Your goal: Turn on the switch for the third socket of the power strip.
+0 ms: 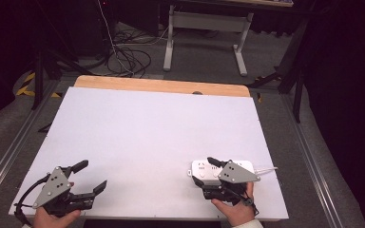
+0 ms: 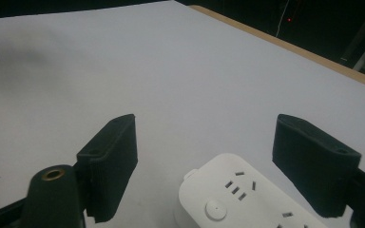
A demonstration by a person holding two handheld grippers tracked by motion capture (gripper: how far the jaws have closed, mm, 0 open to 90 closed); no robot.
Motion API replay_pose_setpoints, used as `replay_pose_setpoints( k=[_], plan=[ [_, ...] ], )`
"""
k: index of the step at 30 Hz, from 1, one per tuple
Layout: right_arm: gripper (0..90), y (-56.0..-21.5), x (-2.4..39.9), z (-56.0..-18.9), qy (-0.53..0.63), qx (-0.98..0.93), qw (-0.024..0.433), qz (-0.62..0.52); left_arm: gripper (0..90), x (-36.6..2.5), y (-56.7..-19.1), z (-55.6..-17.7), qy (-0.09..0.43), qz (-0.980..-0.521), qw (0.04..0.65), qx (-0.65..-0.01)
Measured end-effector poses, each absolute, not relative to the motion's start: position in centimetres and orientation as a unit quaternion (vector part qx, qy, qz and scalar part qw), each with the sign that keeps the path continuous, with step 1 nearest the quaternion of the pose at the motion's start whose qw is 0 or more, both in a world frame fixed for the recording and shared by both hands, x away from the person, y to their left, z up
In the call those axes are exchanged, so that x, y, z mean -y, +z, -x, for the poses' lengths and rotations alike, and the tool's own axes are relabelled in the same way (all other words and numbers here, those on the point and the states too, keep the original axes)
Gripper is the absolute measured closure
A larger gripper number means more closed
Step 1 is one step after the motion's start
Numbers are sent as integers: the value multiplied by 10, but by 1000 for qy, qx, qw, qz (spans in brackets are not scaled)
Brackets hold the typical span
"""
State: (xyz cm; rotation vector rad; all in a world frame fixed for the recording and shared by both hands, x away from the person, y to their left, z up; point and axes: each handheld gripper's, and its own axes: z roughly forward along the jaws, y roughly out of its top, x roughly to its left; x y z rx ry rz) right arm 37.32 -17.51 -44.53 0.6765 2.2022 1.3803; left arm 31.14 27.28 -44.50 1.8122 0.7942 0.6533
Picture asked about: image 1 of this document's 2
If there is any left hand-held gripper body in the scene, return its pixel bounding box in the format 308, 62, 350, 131
32, 165, 96, 219

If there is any black floor cable bundle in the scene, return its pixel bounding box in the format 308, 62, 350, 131
106, 29, 153, 79

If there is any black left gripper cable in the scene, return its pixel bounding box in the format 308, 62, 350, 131
13, 172, 52, 228

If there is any person's right hand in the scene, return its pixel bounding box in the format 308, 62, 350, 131
211, 181, 257, 228

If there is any black metal stand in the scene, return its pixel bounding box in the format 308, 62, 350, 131
246, 18, 309, 124

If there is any black tripod stand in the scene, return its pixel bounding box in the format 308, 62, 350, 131
30, 47, 93, 111

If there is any thin white floor cable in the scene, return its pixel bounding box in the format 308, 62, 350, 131
96, 0, 169, 78

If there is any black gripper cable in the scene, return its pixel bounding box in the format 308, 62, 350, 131
234, 185, 260, 217
13, 172, 52, 228

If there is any white metal table frame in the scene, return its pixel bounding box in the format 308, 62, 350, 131
163, 0, 295, 77

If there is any aluminium floor rail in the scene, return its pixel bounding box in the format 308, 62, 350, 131
0, 80, 61, 204
279, 94, 344, 228

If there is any yellow black floor tape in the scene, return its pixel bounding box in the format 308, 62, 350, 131
15, 71, 62, 99

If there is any white power strip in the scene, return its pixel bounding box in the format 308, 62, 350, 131
187, 159, 257, 186

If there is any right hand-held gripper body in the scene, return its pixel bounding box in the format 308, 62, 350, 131
202, 160, 261, 206

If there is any white power strip cable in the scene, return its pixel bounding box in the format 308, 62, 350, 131
253, 166, 279, 176

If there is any person's left hand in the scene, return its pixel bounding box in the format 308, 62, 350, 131
32, 181, 82, 228

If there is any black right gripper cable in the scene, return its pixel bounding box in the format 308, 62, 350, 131
234, 185, 260, 217

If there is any white board sheet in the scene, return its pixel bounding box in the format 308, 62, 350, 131
9, 86, 290, 221

